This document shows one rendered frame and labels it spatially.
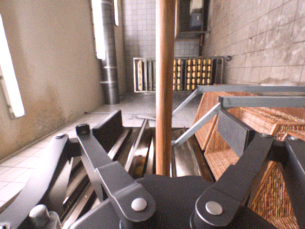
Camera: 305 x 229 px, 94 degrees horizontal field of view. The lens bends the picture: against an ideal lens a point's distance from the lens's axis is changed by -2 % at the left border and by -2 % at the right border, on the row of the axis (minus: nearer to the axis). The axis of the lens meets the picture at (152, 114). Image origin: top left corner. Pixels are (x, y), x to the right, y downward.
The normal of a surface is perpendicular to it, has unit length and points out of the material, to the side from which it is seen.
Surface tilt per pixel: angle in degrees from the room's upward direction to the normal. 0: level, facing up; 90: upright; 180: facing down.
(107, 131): 180
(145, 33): 90
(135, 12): 90
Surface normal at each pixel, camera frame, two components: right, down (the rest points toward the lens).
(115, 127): 1.00, 0.00
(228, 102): -0.08, 0.28
